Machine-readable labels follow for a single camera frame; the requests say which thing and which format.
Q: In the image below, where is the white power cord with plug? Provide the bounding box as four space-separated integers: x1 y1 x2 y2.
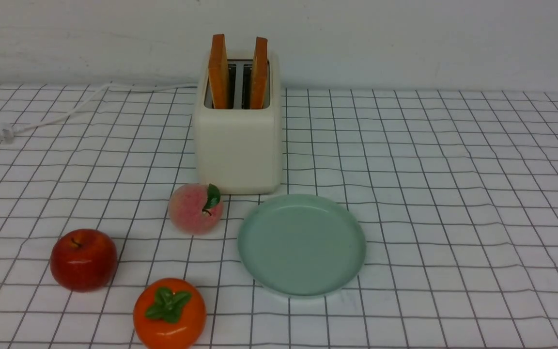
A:
0 83 198 144

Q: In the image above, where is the light green plate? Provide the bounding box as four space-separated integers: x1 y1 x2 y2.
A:
237 194 366 299

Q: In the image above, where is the cream two-slot toaster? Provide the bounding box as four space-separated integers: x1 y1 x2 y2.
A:
192 49 285 195

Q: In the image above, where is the red apple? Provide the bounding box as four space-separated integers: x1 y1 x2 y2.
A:
49 228 118 292

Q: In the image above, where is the toast slice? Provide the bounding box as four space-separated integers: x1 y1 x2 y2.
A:
208 33 230 109
249 37 268 109

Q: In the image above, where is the white grid tablecloth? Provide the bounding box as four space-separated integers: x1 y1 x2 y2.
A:
0 84 558 349

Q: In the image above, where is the orange persimmon with green leaf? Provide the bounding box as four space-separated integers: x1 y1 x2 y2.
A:
132 278 207 349

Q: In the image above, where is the pink peach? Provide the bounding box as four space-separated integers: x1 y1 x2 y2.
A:
168 183 224 234

